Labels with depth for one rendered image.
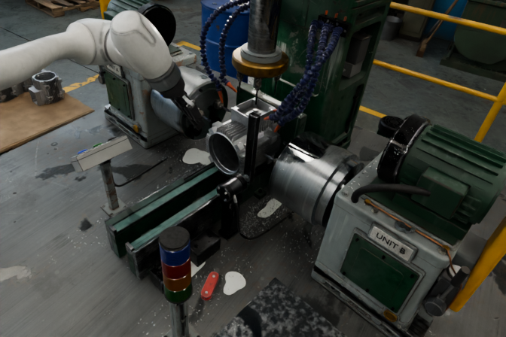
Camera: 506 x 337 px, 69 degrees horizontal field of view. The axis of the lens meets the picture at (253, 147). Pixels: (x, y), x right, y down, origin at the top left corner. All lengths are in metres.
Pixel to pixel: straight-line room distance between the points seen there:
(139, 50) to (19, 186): 0.88
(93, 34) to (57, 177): 0.75
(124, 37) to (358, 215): 0.69
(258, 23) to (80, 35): 0.47
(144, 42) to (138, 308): 0.72
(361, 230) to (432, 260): 0.17
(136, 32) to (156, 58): 0.08
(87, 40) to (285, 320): 0.83
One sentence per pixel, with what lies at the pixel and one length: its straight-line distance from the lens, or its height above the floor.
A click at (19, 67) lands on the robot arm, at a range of 0.76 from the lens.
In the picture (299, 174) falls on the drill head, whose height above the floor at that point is 1.11.
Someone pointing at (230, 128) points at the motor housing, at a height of 1.11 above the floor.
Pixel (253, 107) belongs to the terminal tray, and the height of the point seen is 1.11.
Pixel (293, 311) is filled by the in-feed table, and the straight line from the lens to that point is 1.02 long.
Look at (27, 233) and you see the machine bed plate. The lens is 1.43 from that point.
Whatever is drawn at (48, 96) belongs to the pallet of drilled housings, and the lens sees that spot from 3.38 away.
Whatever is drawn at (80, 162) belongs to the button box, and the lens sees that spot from 1.20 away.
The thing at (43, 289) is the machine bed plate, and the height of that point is 0.80.
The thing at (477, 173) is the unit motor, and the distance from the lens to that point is 0.89.
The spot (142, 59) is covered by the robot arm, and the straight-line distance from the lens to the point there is 0.92.
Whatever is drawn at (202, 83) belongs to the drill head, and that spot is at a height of 1.16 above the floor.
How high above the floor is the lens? 1.80
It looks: 37 degrees down
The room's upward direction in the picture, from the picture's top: 6 degrees clockwise
